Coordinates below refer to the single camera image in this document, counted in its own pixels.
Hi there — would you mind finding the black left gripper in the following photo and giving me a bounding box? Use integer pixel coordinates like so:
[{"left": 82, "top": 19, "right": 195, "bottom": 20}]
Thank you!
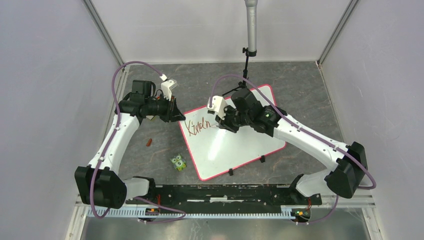
[{"left": 145, "top": 93, "right": 186, "bottom": 124}]

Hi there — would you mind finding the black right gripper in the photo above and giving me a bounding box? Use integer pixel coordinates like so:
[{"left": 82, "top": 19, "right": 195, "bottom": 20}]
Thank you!
[{"left": 215, "top": 103, "right": 252, "bottom": 133}]

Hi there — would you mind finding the white board with pink frame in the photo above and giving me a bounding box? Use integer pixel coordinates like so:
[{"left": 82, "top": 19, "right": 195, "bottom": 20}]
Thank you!
[{"left": 178, "top": 106, "right": 286, "bottom": 181}]

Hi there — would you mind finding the brown marker cap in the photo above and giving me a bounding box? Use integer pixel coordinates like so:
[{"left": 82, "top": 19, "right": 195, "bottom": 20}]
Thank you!
[{"left": 146, "top": 138, "right": 153, "bottom": 147}]

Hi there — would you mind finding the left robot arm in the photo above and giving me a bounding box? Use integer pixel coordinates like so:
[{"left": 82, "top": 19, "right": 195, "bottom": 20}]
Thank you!
[{"left": 74, "top": 79, "right": 186, "bottom": 209}]

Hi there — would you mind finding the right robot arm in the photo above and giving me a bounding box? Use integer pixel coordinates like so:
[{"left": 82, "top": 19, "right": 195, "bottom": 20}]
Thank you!
[{"left": 207, "top": 88, "right": 368, "bottom": 204}]

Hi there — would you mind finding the black tripod stand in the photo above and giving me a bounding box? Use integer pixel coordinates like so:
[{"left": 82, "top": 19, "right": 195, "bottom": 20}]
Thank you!
[{"left": 221, "top": 47, "right": 250, "bottom": 97}]

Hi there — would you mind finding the green owl number toy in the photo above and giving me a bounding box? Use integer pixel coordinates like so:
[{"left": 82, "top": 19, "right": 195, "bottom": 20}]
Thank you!
[{"left": 170, "top": 153, "right": 187, "bottom": 172}]

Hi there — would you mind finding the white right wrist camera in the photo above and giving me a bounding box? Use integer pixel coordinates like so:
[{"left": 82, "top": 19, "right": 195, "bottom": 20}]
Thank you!
[{"left": 206, "top": 95, "right": 228, "bottom": 120}]

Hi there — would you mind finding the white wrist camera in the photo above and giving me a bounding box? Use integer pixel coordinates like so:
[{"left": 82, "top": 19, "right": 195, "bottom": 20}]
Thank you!
[
  {"left": 206, "top": 95, "right": 228, "bottom": 120},
  {"left": 159, "top": 74, "right": 178, "bottom": 101}
]

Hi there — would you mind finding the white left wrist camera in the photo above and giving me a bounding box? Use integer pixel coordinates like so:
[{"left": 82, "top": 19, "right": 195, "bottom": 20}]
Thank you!
[{"left": 159, "top": 74, "right": 178, "bottom": 101}]

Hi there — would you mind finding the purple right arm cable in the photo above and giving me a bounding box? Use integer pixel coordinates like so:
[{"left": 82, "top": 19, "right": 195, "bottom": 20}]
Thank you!
[{"left": 208, "top": 73, "right": 378, "bottom": 226}]

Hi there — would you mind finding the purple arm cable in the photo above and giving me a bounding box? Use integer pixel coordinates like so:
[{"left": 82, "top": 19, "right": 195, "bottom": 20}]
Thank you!
[
  {"left": 89, "top": 60, "right": 187, "bottom": 224},
  {"left": 208, "top": 73, "right": 378, "bottom": 226}
]

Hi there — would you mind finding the white slotted cable duct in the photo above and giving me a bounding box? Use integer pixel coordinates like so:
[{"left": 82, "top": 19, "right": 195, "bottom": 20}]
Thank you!
[{"left": 86, "top": 205, "right": 312, "bottom": 220}]

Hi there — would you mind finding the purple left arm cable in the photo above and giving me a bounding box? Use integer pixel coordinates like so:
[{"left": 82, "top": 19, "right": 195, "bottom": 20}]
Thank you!
[{"left": 89, "top": 60, "right": 187, "bottom": 224}]

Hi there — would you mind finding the grey camera pole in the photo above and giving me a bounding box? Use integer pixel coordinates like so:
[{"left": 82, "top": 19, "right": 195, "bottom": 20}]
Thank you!
[{"left": 244, "top": 0, "right": 258, "bottom": 57}]

